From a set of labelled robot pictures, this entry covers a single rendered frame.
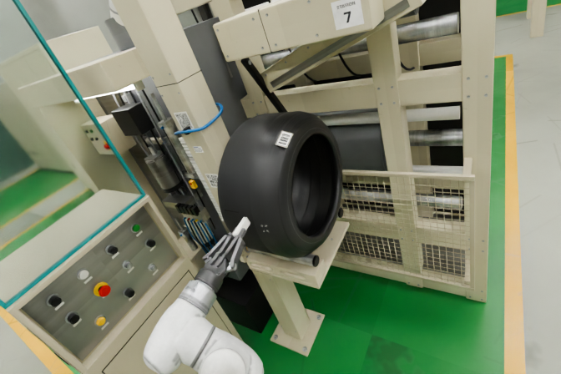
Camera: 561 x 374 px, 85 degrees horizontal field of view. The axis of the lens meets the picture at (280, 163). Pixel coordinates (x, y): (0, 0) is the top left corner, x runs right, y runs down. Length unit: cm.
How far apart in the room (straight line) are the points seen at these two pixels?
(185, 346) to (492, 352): 160
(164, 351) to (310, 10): 102
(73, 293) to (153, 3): 104
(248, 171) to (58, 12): 996
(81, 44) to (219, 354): 388
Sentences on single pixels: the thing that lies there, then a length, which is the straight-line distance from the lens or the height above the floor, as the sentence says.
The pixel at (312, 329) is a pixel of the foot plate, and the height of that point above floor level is 1.
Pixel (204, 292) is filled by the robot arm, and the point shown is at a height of 122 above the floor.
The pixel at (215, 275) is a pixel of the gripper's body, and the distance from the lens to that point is 91.
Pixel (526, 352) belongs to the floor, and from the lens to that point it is 212.
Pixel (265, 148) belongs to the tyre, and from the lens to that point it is 98.
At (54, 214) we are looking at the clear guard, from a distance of 129.
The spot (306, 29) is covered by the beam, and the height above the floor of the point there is 168.
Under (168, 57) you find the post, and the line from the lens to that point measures 117.
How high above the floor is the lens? 182
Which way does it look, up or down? 28 degrees down
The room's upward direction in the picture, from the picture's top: 20 degrees counter-clockwise
